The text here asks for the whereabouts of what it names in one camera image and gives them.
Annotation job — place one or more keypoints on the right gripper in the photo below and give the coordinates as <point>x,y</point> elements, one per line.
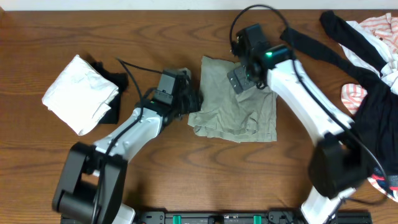
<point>239,80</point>

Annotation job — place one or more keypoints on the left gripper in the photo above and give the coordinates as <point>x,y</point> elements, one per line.
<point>194,105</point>

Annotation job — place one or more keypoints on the khaki green shorts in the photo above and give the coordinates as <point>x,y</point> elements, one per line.
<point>246,117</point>

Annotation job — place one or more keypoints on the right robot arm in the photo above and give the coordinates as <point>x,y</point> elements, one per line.
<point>338,165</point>

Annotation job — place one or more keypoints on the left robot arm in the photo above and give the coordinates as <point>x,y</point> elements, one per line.
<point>91,184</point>

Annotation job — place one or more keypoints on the folded black cloth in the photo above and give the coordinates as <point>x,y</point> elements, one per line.
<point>121,81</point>

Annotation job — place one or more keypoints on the folded white cloth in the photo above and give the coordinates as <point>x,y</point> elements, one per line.
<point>80,96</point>

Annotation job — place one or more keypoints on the black long garment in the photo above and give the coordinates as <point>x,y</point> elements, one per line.
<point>376,118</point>

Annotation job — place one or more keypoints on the orange striped shirt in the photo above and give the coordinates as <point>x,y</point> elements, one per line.
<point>353,96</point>

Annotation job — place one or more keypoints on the red blue striped cloth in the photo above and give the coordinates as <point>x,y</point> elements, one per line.
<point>378,181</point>

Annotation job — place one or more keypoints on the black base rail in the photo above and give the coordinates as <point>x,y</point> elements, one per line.
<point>270,217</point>

